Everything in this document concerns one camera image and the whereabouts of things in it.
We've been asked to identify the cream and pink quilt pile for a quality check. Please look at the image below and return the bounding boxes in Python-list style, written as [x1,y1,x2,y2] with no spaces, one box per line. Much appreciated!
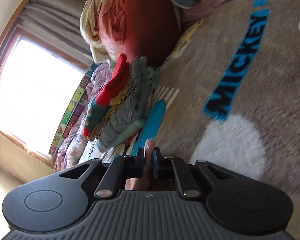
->
[79,0,201,66]

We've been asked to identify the grey Mickey Mouse blanket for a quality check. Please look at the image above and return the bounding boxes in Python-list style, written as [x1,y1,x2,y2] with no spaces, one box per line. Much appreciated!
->
[143,0,300,198]

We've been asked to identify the pink child sweatshirt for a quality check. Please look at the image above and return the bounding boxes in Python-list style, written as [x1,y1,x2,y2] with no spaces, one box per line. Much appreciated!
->
[124,138,157,192]

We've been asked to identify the yellow folded garment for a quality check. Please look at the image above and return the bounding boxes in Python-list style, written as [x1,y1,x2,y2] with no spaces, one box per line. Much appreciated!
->
[88,82,129,141]

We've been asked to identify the grey curtain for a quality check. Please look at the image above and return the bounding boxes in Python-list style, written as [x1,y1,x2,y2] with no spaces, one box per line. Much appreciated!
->
[18,0,93,65]

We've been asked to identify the red green knitted sweater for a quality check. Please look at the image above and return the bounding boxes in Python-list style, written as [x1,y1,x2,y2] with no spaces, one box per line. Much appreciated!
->
[83,54,130,137]

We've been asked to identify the purple floral duvet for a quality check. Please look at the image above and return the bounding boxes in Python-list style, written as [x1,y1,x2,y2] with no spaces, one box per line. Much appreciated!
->
[54,63,112,171]

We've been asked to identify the teal folded garment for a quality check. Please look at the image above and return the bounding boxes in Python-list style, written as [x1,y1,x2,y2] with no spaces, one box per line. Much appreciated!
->
[108,119,146,147]

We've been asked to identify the colourful alphabet headboard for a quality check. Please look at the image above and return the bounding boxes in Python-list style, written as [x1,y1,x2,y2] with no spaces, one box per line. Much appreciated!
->
[49,63,99,157]

